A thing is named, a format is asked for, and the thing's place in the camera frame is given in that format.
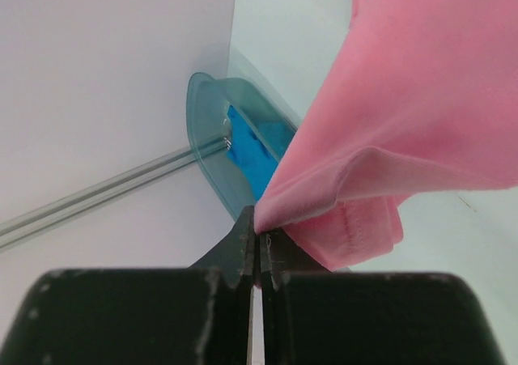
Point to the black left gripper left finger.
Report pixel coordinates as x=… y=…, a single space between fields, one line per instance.
x=195 y=315

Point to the teal plastic bin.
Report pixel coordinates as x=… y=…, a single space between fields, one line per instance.
x=207 y=103

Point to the blue crumpled t shirt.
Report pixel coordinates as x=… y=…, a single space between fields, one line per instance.
x=251 y=155

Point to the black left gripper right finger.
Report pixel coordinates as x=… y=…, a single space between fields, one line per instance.
x=314 y=316

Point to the pink t shirt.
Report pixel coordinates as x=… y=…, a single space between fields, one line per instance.
x=422 y=97

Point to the left aluminium corner post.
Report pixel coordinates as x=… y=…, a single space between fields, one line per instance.
x=22 y=228

